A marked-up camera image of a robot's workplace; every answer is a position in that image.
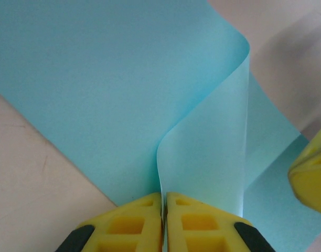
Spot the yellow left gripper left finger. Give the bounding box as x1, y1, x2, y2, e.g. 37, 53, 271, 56
55, 193, 165, 252

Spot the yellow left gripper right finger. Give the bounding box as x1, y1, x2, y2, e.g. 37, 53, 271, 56
166, 191, 275, 252

